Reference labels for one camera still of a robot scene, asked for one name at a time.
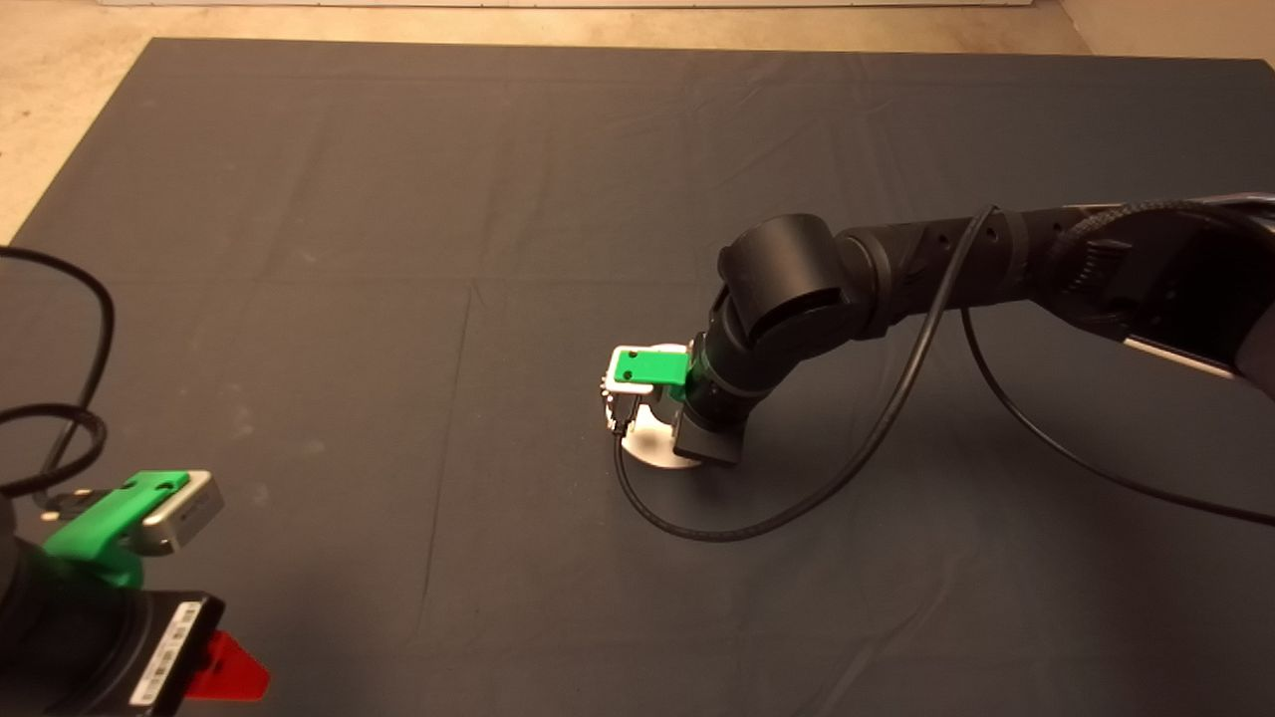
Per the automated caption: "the silver left camera box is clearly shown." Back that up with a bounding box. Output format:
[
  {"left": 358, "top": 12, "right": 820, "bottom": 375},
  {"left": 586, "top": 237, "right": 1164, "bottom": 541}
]
[{"left": 134, "top": 471, "right": 225, "bottom": 557}]

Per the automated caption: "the green left camera mount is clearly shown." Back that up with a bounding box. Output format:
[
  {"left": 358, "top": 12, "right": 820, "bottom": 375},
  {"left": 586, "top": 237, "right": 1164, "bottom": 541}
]
[{"left": 42, "top": 470, "right": 192, "bottom": 591}]

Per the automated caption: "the silver right camera box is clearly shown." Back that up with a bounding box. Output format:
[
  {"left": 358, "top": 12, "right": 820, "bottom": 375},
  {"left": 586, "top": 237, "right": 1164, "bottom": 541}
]
[{"left": 602, "top": 344, "right": 660, "bottom": 406}]

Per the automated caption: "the silver camera box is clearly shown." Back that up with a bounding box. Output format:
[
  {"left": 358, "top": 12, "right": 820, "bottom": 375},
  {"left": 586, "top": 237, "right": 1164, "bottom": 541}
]
[
  {"left": 602, "top": 344, "right": 660, "bottom": 406},
  {"left": 134, "top": 471, "right": 225, "bottom": 557}
]

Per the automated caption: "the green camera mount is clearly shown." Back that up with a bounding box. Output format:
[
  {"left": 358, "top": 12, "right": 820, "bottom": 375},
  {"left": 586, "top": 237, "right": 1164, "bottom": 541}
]
[
  {"left": 42, "top": 470, "right": 192, "bottom": 591},
  {"left": 611, "top": 346, "right": 692, "bottom": 405}
]

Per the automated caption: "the dark grey table cloth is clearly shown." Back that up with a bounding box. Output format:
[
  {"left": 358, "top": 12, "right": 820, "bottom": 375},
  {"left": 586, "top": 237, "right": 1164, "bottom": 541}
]
[{"left": 0, "top": 38, "right": 1275, "bottom": 717}]

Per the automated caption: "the thin black right cable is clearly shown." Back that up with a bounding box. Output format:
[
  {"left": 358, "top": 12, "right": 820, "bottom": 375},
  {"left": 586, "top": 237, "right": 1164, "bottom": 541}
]
[{"left": 612, "top": 204, "right": 1275, "bottom": 545}]

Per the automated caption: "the round metal carrier plate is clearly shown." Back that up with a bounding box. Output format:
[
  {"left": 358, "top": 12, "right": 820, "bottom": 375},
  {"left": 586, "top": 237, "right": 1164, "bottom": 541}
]
[{"left": 610, "top": 343, "right": 700, "bottom": 470}]

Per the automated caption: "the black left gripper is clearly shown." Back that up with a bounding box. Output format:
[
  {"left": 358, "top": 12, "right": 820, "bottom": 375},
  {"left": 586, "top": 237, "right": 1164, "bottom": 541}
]
[{"left": 0, "top": 586, "right": 272, "bottom": 717}]

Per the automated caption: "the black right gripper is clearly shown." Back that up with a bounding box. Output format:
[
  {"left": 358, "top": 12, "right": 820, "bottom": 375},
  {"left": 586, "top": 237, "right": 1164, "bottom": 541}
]
[{"left": 673, "top": 393, "right": 747, "bottom": 468}]

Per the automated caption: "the green right camera mount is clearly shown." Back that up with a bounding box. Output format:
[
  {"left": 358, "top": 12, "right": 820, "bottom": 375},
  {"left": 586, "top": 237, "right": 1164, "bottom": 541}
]
[{"left": 611, "top": 346, "right": 692, "bottom": 405}]

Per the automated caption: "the braided black left cable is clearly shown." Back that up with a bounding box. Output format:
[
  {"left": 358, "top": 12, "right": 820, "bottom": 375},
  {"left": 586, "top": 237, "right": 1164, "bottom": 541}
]
[{"left": 0, "top": 403, "right": 110, "bottom": 521}]

